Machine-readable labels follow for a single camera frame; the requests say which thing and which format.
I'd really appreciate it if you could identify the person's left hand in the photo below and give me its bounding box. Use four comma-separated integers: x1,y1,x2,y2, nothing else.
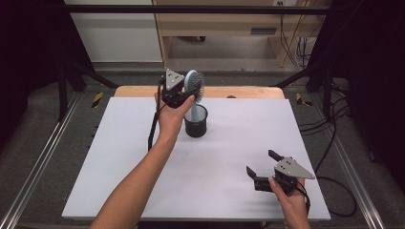
155,94,196,141

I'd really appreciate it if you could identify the white table mat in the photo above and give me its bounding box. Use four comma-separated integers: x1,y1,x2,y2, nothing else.
61,96,332,222

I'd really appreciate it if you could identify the dark drawer handle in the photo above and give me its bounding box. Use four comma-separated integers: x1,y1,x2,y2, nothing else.
250,27,278,35

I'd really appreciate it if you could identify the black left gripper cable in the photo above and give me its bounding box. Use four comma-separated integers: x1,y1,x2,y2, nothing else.
147,79,167,152

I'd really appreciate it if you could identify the black curtain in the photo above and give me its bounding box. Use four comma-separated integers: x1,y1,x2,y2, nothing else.
309,0,405,185
0,0,94,141

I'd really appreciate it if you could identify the white cabinet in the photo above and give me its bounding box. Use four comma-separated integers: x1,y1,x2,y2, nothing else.
63,0,163,63

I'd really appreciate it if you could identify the wooden desk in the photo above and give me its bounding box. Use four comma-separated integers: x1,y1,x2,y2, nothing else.
152,0,319,68

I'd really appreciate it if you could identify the bundle of floor cables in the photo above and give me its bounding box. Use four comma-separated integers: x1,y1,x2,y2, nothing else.
299,79,352,136

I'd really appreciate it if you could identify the bundle of hanging cables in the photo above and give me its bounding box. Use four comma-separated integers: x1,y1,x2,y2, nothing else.
278,13,317,69

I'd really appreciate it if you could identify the black mesh pen holder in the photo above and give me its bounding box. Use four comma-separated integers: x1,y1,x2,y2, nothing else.
183,104,209,138

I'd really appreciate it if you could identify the yellow black floor tape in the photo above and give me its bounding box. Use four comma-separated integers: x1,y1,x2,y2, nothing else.
295,93,314,108
91,92,105,109

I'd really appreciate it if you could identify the black metal stand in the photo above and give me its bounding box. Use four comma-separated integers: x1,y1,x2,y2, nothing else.
56,56,119,122
270,60,336,122

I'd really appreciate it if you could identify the aluminium floor rail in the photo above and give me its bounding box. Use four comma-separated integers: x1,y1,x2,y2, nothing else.
0,92,82,229
330,136,388,229

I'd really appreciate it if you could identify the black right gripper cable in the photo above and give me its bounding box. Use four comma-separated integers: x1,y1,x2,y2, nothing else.
295,180,311,215

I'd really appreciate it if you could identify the wooden table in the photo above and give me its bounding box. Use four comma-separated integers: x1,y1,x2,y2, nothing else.
114,85,286,99

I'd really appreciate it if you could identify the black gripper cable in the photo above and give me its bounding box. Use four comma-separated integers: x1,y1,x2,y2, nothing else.
147,79,167,152
295,180,311,215

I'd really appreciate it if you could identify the light blue hairbrush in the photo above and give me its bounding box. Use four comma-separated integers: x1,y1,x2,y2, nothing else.
183,69,205,124

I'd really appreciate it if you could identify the black floor cable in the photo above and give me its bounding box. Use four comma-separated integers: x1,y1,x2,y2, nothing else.
314,120,358,219

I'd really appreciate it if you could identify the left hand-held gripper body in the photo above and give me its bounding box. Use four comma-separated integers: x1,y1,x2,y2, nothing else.
160,68,192,109

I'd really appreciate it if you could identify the person's right hand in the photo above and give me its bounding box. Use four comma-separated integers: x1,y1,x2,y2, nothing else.
267,177,309,220

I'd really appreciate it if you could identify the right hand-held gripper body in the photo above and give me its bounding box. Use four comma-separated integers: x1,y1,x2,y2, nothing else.
253,156,316,197

